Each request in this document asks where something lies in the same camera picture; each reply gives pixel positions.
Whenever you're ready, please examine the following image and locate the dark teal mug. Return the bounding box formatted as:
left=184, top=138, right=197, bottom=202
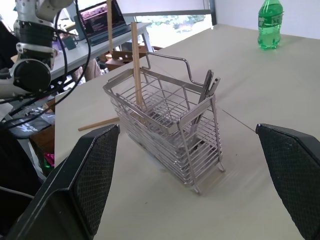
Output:
left=62, top=36, right=79, bottom=51

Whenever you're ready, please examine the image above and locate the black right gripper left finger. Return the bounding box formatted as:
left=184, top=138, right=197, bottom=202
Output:
left=4, top=123, right=121, bottom=240

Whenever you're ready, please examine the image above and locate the grey metal frame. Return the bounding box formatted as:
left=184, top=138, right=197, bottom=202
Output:
left=121, top=0, right=217, bottom=26

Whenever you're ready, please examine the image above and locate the metal spoon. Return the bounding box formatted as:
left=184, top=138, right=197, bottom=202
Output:
left=189, top=69, right=215, bottom=137

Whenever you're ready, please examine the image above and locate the green plastic bottle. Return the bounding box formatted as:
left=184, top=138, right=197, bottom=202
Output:
left=257, top=0, right=285, bottom=51

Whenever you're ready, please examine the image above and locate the white desk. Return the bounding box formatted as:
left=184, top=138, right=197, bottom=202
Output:
left=49, top=22, right=154, bottom=81

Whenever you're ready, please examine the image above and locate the black printed bag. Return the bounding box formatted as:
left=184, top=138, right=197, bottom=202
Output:
left=9, top=112, right=56, bottom=140

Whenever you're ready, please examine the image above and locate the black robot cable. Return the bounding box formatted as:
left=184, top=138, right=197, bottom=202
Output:
left=0, top=0, right=92, bottom=130
left=51, top=9, right=70, bottom=87

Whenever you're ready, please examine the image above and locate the brown cardboard box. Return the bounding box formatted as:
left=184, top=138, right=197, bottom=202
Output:
left=104, top=49, right=149, bottom=72

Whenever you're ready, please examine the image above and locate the upright wooden pole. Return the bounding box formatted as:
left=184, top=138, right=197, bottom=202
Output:
left=106, top=0, right=114, bottom=55

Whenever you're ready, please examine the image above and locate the open laptop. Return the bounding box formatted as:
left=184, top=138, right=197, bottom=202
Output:
left=75, top=0, right=132, bottom=47

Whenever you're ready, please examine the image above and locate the metal cutlery piece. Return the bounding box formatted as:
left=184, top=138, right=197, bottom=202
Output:
left=201, top=77, right=222, bottom=106

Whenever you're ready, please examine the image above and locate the metal wire basket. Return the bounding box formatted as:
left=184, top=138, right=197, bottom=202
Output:
left=102, top=51, right=227, bottom=195

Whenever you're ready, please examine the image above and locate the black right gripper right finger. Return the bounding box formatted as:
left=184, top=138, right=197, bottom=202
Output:
left=255, top=123, right=320, bottom=240

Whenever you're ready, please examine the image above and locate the wooden chopstick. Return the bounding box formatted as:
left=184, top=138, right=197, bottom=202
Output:
left=77, top=117, right=121, bottom=132
left=130, top=21, right=146, bottom=111

